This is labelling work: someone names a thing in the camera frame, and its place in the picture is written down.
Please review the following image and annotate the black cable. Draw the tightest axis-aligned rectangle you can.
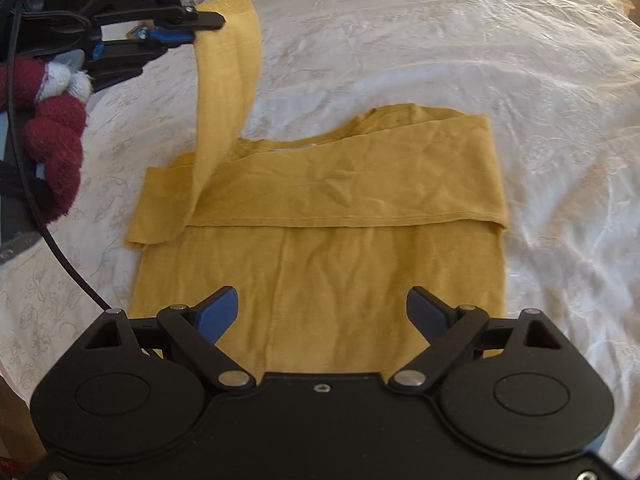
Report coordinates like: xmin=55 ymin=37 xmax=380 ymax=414
xmin=4 ymin=0 xmax=112 ymax=312

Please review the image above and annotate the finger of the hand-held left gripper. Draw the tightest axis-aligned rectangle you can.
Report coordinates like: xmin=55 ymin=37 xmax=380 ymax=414
xmin=86 ymin=27 xmax=197 ymax=92
xmin=92 ymin=5 xmax=226 ymax=32

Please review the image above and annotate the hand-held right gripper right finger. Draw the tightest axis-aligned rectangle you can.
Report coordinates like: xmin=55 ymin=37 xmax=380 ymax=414
xmin=387 ymin=286 xmax=564 ymax=392

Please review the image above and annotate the white embroidered bedspread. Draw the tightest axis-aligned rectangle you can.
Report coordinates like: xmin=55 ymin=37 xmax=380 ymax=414
xmin=0 ymin=0 xmax=640 ymax=480

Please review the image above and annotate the mustard yellow knit sweater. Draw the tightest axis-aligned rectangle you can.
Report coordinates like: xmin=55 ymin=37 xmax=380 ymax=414
xmin=124 ymin=0 xmax=511 ymax=377

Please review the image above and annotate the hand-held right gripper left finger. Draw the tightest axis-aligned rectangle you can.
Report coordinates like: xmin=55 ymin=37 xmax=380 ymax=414
xmin=85 ymin=285 xmax=254 ymax=392

